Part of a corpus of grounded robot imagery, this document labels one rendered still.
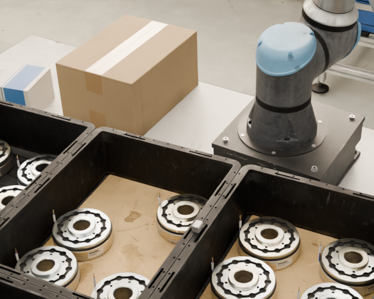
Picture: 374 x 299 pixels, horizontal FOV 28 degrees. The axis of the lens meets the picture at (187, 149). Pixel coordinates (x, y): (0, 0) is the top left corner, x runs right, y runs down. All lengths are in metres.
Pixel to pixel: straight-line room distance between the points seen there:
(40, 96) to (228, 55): 1.82
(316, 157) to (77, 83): 0.61
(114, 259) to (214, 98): 0.76
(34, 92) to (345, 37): 0.78
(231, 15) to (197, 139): 2.28
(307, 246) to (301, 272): 0.06
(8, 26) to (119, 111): 2.36
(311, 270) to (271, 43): 0.47
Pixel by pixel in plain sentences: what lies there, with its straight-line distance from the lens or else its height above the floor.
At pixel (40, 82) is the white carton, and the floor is 0.78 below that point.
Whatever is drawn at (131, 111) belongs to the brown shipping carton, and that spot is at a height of 0.79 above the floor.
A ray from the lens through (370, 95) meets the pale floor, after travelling 3.34.
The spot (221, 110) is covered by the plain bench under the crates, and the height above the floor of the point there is 0.70.
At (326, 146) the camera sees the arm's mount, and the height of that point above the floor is 0.80.
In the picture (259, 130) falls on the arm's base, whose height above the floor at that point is 0.84.
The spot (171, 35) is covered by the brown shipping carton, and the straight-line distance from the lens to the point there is 1.89.
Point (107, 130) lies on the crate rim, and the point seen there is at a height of 0.93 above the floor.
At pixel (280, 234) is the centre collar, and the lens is 1.26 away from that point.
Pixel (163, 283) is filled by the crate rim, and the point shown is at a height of 0.93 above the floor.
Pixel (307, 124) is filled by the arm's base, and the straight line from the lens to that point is 1.56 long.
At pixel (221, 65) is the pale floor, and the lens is 3.52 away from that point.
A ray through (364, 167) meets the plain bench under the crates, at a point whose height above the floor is 0.70.
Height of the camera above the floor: 1.71
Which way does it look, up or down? 35 degrees down
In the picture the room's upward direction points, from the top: 2 degrees counter-clockwise
